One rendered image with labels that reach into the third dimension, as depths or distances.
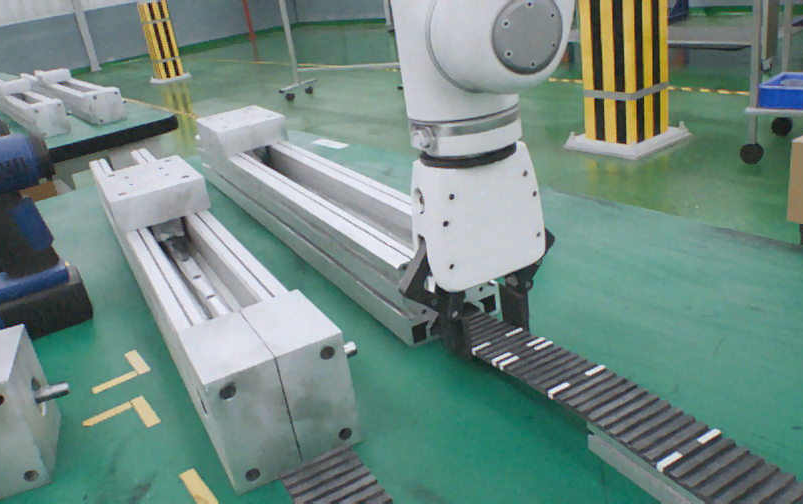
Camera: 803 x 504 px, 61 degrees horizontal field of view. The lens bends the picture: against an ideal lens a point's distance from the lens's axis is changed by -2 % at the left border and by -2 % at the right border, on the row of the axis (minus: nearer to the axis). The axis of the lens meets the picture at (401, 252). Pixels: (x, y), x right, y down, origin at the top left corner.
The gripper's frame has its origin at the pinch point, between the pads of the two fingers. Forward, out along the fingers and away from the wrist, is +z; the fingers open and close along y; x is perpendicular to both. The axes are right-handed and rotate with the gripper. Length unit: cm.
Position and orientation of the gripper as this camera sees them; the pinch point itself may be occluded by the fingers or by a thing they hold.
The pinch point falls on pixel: (486, 322)
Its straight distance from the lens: 59.7
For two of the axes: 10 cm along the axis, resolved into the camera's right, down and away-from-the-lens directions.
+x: -4.7, -2.8, 8.4
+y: 8.7, -3.0, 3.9
